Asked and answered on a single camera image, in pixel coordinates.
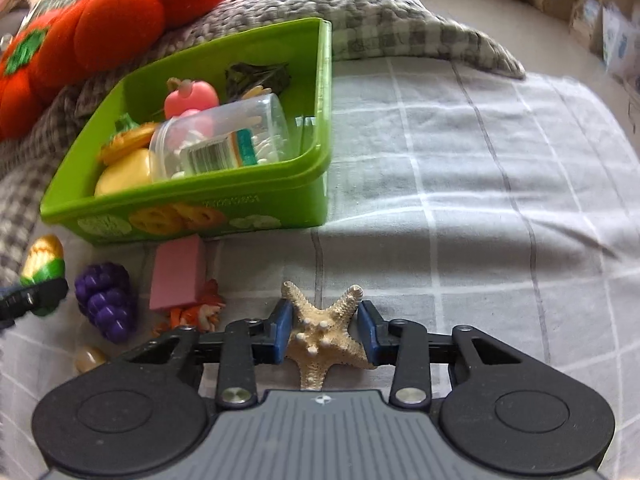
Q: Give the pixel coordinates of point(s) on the clear cotton swab jar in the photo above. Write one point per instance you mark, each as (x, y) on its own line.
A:
(220, 140)

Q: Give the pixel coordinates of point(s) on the orange fox figurine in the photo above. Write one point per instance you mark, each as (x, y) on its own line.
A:
(197, 310)

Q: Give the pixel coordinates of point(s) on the orange pumpkin pillow green stem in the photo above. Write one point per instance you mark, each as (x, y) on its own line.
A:
(30, 95)

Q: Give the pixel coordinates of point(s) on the grey checked pillow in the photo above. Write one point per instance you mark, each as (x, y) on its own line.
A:
(380, 15)

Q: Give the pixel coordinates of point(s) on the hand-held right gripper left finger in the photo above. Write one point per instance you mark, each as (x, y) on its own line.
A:
(281, 332)

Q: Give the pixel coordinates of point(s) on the grey grid bed sheet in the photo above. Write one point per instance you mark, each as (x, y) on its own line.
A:
(475, 200)

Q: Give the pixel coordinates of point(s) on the grey checked quilt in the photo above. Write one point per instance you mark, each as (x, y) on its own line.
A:
(30, 175)

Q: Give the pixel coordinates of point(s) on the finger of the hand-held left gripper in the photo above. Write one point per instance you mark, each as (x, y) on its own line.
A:
(35, 296)

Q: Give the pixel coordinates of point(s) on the yellow orange toy fruit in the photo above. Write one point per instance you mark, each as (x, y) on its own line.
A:
(125, 142)

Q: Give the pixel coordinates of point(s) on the purple toy grapes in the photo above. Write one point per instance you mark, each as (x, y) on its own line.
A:
(107, 300)

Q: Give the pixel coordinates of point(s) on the pink pig toy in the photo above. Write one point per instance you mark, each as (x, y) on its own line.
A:
(192, 97)

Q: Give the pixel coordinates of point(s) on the green plastic box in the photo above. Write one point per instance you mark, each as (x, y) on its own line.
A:
(210, 205)

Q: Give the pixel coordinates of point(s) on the large orange pumpkin pillow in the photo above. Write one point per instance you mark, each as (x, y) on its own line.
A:
(150, 10)

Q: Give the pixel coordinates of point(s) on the white paper bag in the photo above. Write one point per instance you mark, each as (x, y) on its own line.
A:
(620, 40)

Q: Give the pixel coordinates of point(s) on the beige starfish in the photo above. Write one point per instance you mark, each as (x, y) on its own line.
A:
(320, 340)

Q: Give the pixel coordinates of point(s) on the yellow toy pot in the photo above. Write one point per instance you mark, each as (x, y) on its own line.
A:
(122, 175)

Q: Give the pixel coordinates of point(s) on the toy corn cob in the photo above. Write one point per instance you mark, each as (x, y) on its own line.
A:
(45, 260)

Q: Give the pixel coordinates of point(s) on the dark patterned object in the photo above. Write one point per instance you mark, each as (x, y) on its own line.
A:
(257, 77)

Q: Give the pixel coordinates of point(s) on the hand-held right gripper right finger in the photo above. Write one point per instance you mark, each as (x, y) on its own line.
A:
(368, 332)

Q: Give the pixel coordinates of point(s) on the pink block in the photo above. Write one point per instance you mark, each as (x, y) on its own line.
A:
(177, 272)

